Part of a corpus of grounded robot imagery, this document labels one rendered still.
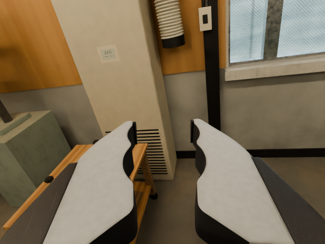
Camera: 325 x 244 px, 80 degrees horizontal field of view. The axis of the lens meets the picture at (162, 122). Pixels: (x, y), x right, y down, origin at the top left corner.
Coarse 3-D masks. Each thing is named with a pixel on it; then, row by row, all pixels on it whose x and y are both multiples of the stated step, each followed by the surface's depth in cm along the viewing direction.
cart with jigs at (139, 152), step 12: (144, 144) 134; (72, 156) 136; (144, 156) 133; (60, 168) 126; (144, 168) 139; (48, 180) 101; (132, 180) 107; (36, 192) 111; (144, 192) 143; (24, 204) 105; (144, 204) 134; (12, 216) 99
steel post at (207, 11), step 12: (204, 0) 118; (216, 0) 117; (204, 12) 118; (216, 12) 120; (204, 24) 122; (216, 24) 123; (204, 36) 128; (216, 36) 127; (204, 48) 132; (216, 48) 130; (216, 60) 134; (216, 72) 138; (216, 84) 143; (216, 96) 148; (216, 108) 153; (216, 120) 158
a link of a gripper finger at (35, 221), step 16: (64, 176) 8; (48, 192) 7; (64, 192) 7; (32, 208) 7; (48, 208) 7; (16, 224) 6; (32, 224) 6; (48, 224) 6; (0, 240) 6; (16, 240) 6; (32, 240) 6
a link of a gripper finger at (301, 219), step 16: (256, 160) 9; (272, 176) 8; (272, 192) 7; (288, 192) 7; (288, 208) 6; (304, 208) 6; (288, 224) 6; (304, 224) 6; (320, 224) 6; (304, 240) 6; (320, 240) 6
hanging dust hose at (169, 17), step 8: (160, 0) 112; (168, 0) 112; (176, 0) 114; (160, 8) 115; (168, 8) 114; (176, 8) 116; (160, 16) 118; (168, 16) 116; (176, 16) 117; (160, 24) 120; (168, 24) 118; (176, 24) 118; (160, 32) 125; (168, 32) 120; (176, 32) 120; (168, 40) 122; (176, 40) 122; (184, 40) 127
